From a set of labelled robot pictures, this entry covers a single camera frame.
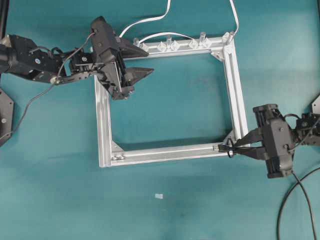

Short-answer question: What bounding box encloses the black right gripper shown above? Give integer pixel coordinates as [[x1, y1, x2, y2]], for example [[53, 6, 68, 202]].
[[234, 104, 294, 178]]

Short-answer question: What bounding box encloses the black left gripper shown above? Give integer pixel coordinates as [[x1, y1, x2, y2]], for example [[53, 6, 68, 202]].
[[90, 16, 154, 100]]

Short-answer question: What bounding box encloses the black wire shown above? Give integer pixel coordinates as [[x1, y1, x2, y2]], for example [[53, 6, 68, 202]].
[[212, 144, 320, 240]]

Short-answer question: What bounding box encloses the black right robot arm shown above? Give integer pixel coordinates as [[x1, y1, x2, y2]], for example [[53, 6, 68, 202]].
[[230, 104, 320, 179]]

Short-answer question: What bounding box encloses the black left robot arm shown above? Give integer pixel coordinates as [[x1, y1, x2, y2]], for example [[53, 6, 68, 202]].
[[0, 16, 154, 100]]

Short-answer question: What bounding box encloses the clear standoff post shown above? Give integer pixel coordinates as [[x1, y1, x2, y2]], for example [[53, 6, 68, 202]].
[[199, 32, 206, 47], [133, 37, 140, 48], [166, 35, 172, 51]]

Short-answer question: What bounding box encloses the white flat ethernet cable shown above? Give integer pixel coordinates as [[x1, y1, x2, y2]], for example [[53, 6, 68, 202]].
[[118, 0, 241, 46]]

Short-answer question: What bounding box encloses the thin grey camera cable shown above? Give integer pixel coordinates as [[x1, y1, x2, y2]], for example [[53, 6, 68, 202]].
[[0, 31, 97, 141]]

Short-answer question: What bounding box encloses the aluminium extrusion frame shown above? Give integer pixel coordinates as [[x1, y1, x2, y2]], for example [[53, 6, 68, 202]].
[[94, 33, 248, 168]]

